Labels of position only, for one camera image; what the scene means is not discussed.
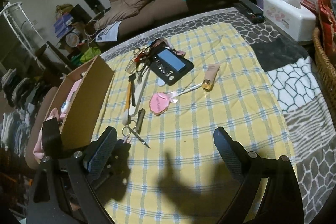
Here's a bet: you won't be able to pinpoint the pink tissue box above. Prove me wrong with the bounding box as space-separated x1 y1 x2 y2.
59 79 82 120

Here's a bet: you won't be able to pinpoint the pink cloth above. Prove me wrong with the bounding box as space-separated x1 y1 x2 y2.
33 108 63 161

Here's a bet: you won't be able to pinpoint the brown cushion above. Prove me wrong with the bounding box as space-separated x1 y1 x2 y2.
94 0 153 30

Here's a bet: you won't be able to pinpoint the black nail clipper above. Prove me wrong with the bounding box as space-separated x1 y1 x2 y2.
135 108 146 134

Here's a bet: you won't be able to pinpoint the wicker basket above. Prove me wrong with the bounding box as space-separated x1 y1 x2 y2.
313 27 335 110

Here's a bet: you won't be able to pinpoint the brown cardboard box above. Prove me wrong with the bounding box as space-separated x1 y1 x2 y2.
45 56 114 149

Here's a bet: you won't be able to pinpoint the small silver scissors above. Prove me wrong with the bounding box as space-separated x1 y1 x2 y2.
121 120 150 149

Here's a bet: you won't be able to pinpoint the round white blue container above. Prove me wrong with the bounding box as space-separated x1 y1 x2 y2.
61 101 70 114

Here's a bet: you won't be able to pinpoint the grey stone pattern tablecloth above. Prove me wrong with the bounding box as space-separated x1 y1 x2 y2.
94 8 335 223

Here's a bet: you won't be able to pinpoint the orange handled white brush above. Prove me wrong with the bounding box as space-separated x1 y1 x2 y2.
122 81 131 126

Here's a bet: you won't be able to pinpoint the yellow plaid cloth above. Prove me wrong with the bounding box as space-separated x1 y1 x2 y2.
98 23 294 223

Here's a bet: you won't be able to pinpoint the black manicure kit case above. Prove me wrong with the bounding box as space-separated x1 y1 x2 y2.
149 39 194 86

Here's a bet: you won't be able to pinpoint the beige cosmetic tube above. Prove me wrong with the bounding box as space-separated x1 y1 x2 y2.
202 64 221 92

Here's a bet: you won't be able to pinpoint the gold hair comb clip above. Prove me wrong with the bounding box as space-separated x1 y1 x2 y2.
125 48 147 74

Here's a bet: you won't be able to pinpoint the white tissue dispenser box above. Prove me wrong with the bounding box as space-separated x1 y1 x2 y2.
263 0 316 43

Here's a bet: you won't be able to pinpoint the black razor tool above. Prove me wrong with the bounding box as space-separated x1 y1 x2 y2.
129 73 136 106

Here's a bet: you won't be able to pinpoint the white nail file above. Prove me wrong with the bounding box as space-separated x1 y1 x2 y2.
129 69 150 117

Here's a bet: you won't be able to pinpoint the white printed paper sheet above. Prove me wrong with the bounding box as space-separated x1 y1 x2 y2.
95 21 121 43

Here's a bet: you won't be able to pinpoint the pink lollipop cookie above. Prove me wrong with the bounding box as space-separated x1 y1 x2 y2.
149 84 202 116

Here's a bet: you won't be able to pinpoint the black remote control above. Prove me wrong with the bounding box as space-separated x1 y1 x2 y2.
234 0 264 24

